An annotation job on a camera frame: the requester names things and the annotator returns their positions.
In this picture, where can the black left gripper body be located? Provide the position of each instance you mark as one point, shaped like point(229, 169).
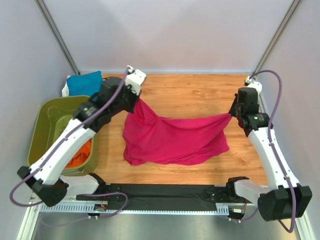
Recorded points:
point(128, 102)

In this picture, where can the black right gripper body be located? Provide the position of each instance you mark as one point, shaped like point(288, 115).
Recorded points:
point(234, 109)

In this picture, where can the magenta pink t shirt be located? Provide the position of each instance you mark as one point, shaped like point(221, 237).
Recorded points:
point(183, 141)

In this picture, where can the olive green plastic basket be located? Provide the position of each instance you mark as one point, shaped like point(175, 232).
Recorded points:
point(53, 117)

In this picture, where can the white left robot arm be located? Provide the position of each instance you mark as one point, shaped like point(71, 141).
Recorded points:
point(44, 177)

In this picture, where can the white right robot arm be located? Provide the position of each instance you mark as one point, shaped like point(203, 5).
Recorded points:
point(276, 169)

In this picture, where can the folded blue t shirt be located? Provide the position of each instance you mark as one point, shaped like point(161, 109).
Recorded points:
point(84, 85)

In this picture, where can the folded white t shirt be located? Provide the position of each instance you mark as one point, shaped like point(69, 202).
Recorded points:
point(65, 90)

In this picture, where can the orange t shirt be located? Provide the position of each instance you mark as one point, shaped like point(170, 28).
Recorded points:
point(81, 155)

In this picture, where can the black cloth strip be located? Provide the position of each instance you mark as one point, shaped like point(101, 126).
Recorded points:
point(167, 197)

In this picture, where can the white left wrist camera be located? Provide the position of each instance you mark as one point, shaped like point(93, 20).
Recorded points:
point(134, 80)

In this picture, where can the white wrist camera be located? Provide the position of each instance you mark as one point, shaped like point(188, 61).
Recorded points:
point(252, 86)
point(134, 80)

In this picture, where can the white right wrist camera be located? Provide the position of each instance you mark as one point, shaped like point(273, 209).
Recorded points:
point(252, 86)

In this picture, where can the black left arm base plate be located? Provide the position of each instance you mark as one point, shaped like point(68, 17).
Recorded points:
point(106, 189)

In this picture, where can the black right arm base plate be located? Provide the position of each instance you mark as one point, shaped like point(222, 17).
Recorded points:
point(222, 194)

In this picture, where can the slotted grey cable duct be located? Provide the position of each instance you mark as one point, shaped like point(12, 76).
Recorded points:
point(91, 208)

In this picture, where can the right aluminium corner post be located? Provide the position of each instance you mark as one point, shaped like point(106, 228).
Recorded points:
point(278, 34)

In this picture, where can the aluminium corner post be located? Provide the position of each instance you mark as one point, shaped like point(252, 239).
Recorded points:
point(57, 35)
point(278, 34)

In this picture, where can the left aluminium corner post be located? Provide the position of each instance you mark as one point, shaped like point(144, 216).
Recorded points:
point(57, 35)

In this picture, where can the aluminium front rail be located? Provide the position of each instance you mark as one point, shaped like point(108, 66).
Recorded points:
point(35, 197)

